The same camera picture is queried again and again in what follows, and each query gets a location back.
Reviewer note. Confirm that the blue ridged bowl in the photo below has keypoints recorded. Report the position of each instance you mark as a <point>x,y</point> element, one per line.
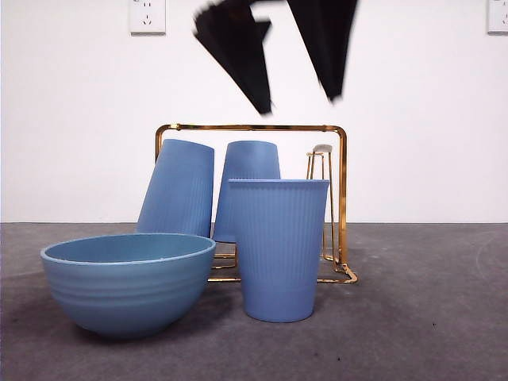
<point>127,293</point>

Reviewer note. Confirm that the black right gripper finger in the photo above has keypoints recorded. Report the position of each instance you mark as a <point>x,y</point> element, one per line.
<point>325,39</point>

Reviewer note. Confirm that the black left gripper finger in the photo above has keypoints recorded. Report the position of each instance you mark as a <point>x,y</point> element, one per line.
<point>238,51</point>

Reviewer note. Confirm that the white wall socket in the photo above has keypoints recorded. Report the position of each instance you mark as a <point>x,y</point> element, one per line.
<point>147,18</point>
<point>498,18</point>

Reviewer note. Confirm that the blue ribbed plastic cup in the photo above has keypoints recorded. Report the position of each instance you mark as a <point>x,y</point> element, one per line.
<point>250,162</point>
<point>278,258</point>
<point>174,190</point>

